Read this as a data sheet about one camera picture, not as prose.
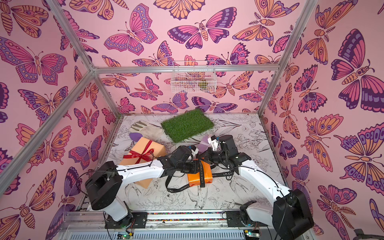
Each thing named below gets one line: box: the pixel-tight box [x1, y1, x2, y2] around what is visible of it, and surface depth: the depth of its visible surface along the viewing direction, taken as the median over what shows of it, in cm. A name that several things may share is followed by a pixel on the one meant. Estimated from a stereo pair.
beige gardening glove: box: [130, 120, 165, 140], surface depth 112 cm
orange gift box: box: [187, 160, 213, 187], surface depth 81 cm
